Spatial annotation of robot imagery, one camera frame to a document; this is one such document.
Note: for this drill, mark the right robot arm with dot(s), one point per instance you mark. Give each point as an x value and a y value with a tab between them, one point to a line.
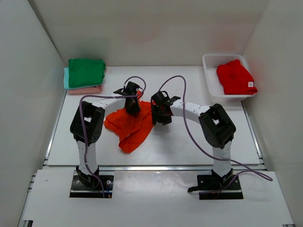
217	127

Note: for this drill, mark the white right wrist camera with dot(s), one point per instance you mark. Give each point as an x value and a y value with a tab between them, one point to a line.
172	100

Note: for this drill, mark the pink folded t shirt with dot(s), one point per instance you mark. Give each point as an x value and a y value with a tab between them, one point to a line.
84	91

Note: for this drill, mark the red t shirt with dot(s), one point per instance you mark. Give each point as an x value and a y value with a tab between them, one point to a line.
235	79

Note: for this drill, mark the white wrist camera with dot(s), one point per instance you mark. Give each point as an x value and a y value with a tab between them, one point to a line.
122	92
172	100

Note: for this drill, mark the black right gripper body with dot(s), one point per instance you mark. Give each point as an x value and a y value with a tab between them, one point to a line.
158	116

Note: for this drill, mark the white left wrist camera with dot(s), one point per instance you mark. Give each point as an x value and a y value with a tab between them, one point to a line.
122	92

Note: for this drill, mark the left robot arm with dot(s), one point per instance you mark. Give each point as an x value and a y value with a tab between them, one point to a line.
86	127

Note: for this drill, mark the green folded t shirt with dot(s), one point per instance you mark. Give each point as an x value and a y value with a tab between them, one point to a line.
85	72

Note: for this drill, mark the teal folded t shirt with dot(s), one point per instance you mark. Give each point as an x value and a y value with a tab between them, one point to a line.
66	81

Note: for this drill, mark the white plastic basket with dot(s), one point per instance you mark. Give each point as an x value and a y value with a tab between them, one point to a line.
211	62

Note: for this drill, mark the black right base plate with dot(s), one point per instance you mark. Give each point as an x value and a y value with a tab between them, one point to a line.
210	189

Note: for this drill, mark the orange t shirt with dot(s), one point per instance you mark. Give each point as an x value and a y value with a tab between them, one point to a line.
131	130

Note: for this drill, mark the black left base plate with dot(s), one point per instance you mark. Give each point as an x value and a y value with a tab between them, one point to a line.
80	189

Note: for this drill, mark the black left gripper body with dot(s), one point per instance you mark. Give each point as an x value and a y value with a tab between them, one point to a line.
134	107

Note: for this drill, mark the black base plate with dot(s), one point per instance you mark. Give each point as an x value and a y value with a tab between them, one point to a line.
80	189
210	189

